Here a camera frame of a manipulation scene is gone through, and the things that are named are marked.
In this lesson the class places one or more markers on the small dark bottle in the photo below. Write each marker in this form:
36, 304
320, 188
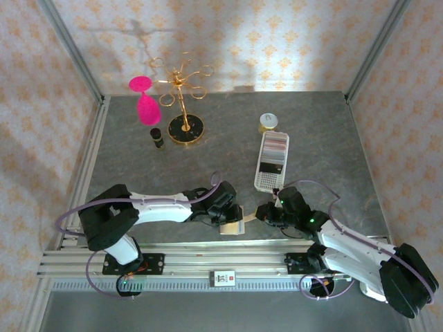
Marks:
157, 138

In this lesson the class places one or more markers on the white slotted plastic basket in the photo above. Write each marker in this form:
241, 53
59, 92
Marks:
266, 183

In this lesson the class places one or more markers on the aluminium table side rail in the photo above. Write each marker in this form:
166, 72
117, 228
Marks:
86, 155

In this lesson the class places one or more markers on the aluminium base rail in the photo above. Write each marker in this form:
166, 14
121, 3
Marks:
225, 263

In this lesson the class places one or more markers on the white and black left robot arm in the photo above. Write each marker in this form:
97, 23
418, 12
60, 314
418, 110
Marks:
159, 211

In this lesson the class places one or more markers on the white label tag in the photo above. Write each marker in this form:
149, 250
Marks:
222, 278

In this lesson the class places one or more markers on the pink wine glass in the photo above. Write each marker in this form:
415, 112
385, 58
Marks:
149, 110

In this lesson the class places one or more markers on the beige card holder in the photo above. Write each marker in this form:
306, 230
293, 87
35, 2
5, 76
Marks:
230, 230

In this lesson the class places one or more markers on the grey metal frame post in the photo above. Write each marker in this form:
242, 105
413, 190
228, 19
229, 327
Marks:
375, 52
74, 55

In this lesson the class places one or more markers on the black credit card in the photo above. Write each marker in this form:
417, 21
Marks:
271, 167

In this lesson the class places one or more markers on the small yellow lidded jar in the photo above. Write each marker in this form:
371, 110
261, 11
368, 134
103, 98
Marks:
269, 121

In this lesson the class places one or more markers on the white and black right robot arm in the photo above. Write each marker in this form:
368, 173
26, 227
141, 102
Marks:
353, 242

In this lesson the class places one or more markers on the stack of coloured cards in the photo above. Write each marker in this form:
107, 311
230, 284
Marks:
275, 148

